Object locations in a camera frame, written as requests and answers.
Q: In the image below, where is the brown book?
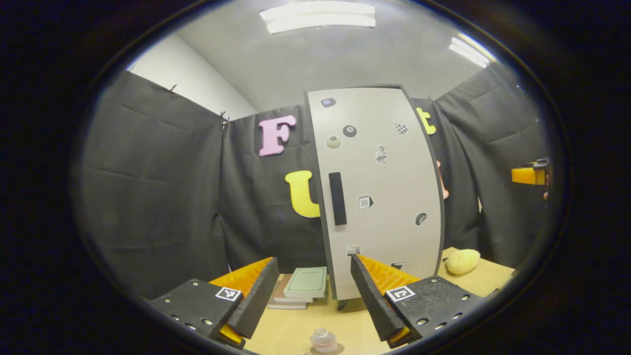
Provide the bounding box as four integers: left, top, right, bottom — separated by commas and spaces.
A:
273, 274, 314, 303

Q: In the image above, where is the black door handle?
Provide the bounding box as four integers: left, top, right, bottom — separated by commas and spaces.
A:
328, 172, 348, 226

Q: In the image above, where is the grey cabinet door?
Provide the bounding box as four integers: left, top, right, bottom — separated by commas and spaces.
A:
307, 88, 442, 299

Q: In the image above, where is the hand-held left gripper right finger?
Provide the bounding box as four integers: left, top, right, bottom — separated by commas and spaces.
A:
350, 253, 484, 349

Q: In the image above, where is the small ceiling light panel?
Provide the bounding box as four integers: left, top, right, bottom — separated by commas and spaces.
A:
449, 32, 496, 68

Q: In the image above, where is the dark grey cabinet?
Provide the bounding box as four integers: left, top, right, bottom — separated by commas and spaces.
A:
303, 85, 447, 310

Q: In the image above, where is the yellow sponge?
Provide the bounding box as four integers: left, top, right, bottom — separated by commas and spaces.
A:
445, 248, 481, 276

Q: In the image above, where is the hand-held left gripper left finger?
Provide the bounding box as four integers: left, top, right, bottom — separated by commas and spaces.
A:
148, 256, 280, 350

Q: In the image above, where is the large ceiling light panel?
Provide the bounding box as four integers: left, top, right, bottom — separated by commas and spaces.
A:
260, 0, 376, 34

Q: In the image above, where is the clear plastic bottle pink label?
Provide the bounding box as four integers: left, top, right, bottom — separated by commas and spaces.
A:
309, 328, 339, 354

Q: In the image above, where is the black backdrop cloth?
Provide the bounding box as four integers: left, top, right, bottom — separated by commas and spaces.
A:
71, 64, 553, 299

